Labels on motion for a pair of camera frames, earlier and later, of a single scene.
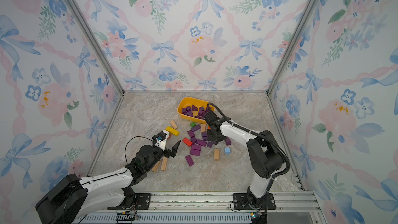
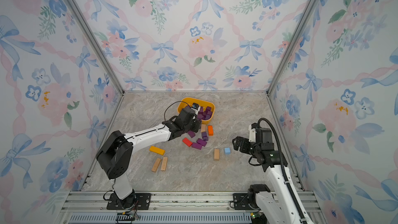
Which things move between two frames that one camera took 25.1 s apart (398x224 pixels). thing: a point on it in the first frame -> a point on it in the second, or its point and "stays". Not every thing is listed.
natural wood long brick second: x=164 y=163 stays
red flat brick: x=187 y=141 stays
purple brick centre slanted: x=201 y=142 stays
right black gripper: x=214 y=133 -> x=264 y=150
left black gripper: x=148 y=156 -> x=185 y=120
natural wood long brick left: x=154 y=168 stays
